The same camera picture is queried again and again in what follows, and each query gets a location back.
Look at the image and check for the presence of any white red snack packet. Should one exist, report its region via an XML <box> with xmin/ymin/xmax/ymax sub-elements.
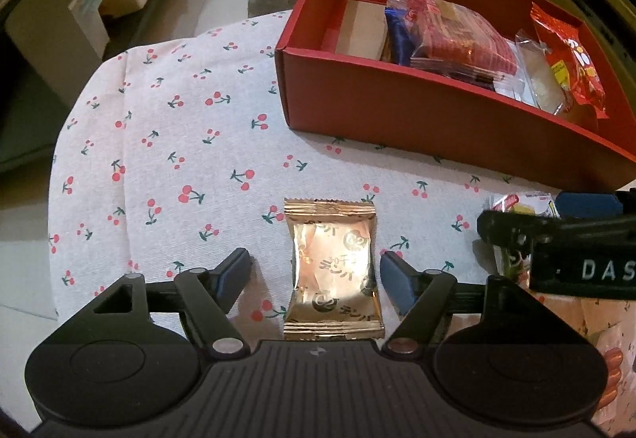
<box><xmin>486</xmin><ymin>192</ymin><xmax>559</xmax><ymax>281</ymax></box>

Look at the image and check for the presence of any gold foil snack packet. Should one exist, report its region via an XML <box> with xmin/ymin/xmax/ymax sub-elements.
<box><xmin>283</xmin><ymin>199</ymin><xmax>385</xmax><ymax>341</ymax></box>

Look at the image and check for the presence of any clear wrapped rice cake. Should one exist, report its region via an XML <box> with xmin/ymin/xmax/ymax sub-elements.
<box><xmin>494</xmin><ymin>30</ymin><xmax>571</xmax><ymax>115</ymax></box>

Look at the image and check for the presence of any orange red chip bag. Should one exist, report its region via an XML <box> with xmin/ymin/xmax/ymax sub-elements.
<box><xmin>530</xmin><ymin>3</ymin><xmax>608</xmax><ymax>119</ymax></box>

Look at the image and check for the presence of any cherry print tablecloth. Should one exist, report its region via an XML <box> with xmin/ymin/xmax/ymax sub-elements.
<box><xmin>47</xmin><ymin>10</ymin><xmax>636</xmax><ymax>436</ymax></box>

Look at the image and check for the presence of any red wrapped snack pack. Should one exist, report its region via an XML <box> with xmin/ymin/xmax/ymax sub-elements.
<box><xmin>385</xmin><ymin>0</ymin><xmax>518</xmax><ymax>81</ymax></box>

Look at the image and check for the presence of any red cardboard box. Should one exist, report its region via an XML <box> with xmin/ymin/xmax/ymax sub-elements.
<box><xmin>275</xmin><ymin>0</ymin><xmax>635</xmax><ymax>192</ymax></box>

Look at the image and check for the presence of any blue snack packet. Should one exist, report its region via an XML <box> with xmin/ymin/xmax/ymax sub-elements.
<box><xmin>385</xmin><ymin>8</ymin><xmax>415</xmax><ymax>67</ymax></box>

